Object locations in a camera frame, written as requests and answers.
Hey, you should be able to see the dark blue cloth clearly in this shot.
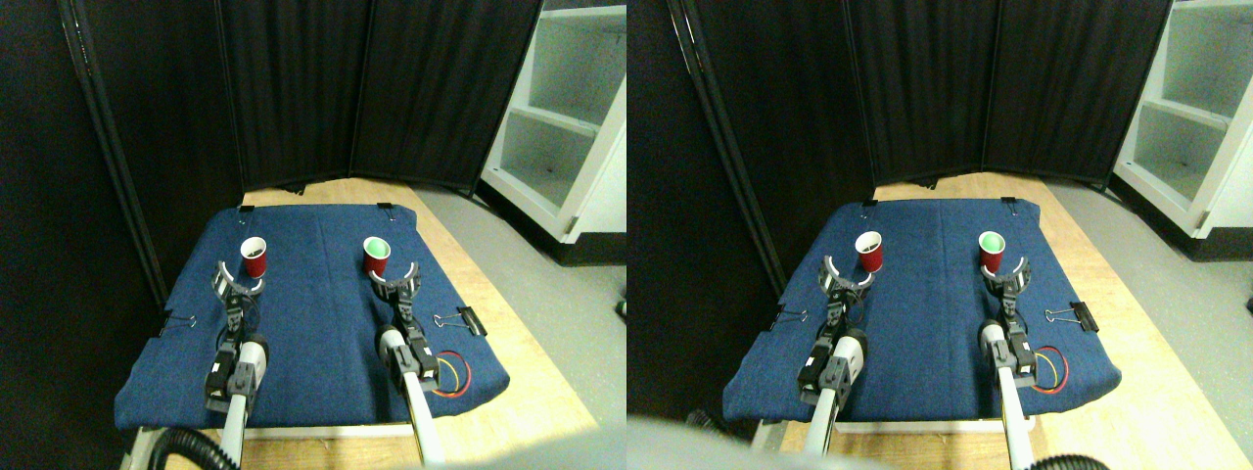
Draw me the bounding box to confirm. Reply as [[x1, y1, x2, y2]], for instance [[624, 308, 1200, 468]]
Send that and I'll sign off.
[[114, 201, 512, 432], [722, 197, 1123, 424]]

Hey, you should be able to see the low white table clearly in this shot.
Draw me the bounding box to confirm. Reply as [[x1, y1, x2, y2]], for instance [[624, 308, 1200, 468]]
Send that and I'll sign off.
[[240, 423, 417, 439], [842, 419, 1034, 434]]

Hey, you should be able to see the black curtain stand pole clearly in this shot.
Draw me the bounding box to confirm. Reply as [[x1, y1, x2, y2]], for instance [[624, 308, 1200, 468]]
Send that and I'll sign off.
[[671, 0, 787, 300], [57, 0, 169, 306]]

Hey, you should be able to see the white shelf unit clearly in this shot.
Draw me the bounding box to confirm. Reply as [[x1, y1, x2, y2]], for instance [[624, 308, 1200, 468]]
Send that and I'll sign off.
[[480, 5, 627, 244], [1112, 0, 1253, 239]]

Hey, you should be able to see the orange wire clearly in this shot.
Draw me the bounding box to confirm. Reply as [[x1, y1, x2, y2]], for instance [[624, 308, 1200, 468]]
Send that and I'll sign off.
[[435, 350, 474, 399], [1033, 346, 1070, 396]]

